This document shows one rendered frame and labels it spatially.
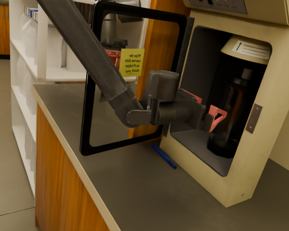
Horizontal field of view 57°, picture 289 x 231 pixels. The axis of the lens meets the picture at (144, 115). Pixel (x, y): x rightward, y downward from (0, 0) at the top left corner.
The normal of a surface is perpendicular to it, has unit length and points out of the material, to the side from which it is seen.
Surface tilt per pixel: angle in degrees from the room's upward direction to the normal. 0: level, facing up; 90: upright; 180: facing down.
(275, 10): 135
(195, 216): 0
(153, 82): 87
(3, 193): 0
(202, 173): 90
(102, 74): 88
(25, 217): 0
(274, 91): 90
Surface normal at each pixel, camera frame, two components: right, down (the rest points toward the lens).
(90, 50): 0.26, 0.33
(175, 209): 0.18, -0.90
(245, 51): -0.48, -0.17
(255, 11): -0.72, 0.69
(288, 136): -0.84, 0.07
